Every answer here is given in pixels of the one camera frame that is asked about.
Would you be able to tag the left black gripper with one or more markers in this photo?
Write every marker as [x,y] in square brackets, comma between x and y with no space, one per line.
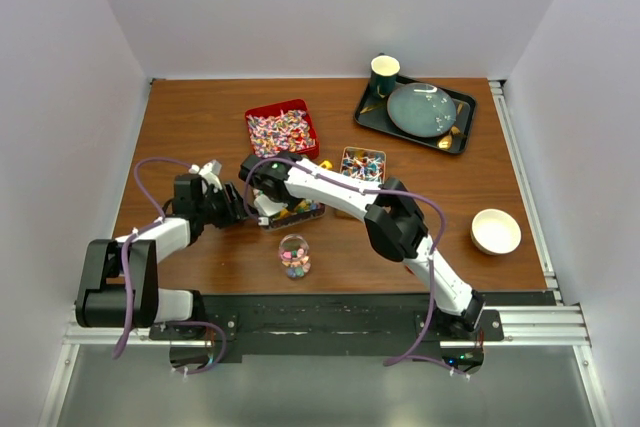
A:
[236,210]

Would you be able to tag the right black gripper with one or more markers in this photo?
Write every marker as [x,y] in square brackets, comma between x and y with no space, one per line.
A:
[290,203]

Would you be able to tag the tin of star candies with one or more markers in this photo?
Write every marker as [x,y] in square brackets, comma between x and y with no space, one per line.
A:
[304,211]

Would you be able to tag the red tin swirl lollipops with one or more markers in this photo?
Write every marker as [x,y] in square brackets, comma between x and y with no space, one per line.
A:
[283,126]

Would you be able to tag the clear plastic jar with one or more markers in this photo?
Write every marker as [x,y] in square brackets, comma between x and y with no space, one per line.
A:
[293,253]

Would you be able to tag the gold tin of lollipops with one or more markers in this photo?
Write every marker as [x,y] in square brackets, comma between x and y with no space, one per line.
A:
[363,164]

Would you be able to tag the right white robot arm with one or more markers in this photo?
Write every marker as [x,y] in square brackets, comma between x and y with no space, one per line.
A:
[402,226]

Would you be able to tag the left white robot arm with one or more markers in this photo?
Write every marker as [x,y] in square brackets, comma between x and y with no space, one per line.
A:
[119,283]

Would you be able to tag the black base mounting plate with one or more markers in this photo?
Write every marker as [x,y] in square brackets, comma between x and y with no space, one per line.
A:
[358,324]

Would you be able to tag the gold fork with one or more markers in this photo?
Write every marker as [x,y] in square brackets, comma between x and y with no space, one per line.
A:
[372,106]

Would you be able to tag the dark green paper cup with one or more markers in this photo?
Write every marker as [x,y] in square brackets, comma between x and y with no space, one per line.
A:
[383,72]

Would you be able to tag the dark teal plate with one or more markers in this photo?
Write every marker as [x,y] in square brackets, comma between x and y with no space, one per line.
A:
[421,110]

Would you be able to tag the gold spoon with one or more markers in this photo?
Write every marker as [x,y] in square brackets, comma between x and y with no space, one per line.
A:
[446,142]

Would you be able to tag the white bowl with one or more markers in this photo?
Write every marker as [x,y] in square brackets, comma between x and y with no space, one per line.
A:
[495,232]

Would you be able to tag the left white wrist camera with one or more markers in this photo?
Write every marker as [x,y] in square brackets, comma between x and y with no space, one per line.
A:
[210,173]

